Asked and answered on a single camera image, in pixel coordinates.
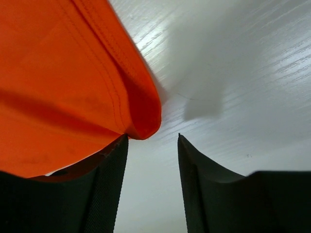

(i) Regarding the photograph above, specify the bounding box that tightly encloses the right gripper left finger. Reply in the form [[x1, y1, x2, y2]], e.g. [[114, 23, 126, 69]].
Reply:
[[0, 134, 128, 233]]

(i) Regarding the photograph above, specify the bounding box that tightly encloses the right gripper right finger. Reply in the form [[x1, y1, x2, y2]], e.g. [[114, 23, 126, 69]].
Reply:
[[177, 135, 311, 233]]

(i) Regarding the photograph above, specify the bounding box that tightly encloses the orange t shirt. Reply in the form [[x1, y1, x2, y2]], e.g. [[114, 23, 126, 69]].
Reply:
[[0, 0, 161, 178]]

